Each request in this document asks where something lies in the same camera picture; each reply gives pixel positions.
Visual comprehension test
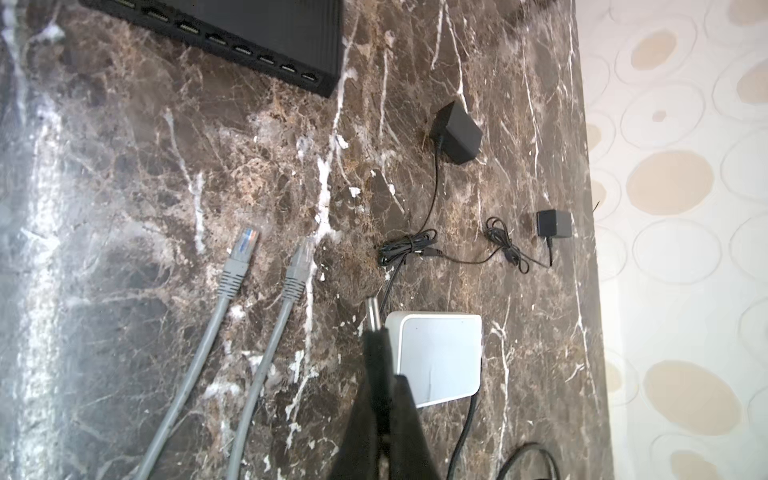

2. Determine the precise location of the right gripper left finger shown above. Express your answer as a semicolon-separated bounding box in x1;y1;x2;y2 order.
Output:
328;328;390;479

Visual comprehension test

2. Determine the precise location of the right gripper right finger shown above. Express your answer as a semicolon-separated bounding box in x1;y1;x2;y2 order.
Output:
387;375;440;479

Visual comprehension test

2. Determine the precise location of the black power adapter with cable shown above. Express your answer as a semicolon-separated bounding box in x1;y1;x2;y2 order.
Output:
376;100;482;318

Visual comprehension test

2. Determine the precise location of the black network switch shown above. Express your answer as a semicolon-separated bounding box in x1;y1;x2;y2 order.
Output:
82;0;344;98

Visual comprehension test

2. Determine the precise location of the white router box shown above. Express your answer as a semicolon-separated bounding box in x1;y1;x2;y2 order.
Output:
385;311;483;408

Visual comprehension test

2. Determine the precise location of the far black power adapter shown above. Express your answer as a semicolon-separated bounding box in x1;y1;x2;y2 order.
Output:
416;209;574;275

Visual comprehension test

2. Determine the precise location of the grey ethernet cable lower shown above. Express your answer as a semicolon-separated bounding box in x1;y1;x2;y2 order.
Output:
223;238;317;480

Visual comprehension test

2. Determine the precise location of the grey ethernet cable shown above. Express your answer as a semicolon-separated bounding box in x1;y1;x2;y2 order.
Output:
223;238;317;480
131;225;263;480

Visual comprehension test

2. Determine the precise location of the grey ethernet cable upper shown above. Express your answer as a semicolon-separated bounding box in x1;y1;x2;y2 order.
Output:
131;225;263;480

